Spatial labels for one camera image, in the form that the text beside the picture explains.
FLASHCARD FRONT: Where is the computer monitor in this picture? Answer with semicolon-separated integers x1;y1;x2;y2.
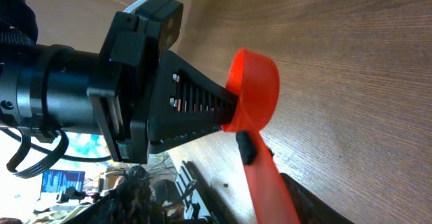
40;169;85;193

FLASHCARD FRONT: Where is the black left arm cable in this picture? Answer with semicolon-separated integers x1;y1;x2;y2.
0;125;112;179

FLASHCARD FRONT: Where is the orange measuring scoop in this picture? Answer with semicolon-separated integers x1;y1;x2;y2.
222;49;300;223

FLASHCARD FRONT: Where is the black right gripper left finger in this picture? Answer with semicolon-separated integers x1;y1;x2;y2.
68;165;169;224

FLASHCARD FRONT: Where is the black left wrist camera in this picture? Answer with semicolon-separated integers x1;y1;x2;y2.
124;0;184;51

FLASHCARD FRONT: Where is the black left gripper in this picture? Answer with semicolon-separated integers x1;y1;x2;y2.
0;10;240;164

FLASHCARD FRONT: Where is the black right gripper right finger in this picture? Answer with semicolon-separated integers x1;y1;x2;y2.
281;173;353;224

